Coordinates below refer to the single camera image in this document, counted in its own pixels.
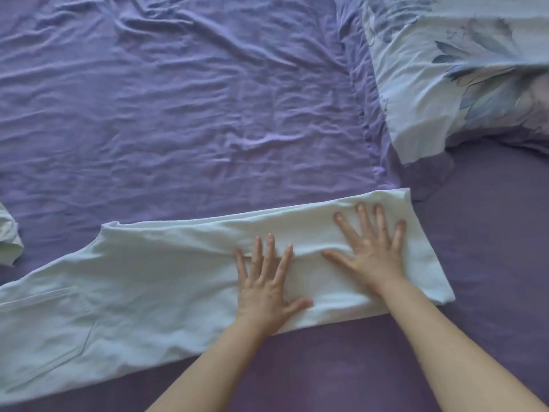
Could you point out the purple sheet bed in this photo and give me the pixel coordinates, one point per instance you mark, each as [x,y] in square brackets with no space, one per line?
[171,124]

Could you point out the person's left hand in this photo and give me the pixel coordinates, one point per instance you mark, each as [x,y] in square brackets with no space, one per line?
[266,296]

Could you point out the white jeans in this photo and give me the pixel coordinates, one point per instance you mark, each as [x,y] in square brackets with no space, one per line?
[150,278]

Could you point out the person's left forearm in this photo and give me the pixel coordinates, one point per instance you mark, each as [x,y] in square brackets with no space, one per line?
[214,373]

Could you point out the person's right hand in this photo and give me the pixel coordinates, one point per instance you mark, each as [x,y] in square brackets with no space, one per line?
[377,261]

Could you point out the person's right forearm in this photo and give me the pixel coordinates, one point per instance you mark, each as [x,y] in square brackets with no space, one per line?
[454,351]

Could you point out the floral pillow purple trim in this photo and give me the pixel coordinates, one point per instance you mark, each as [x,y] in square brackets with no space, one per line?
[429,81]

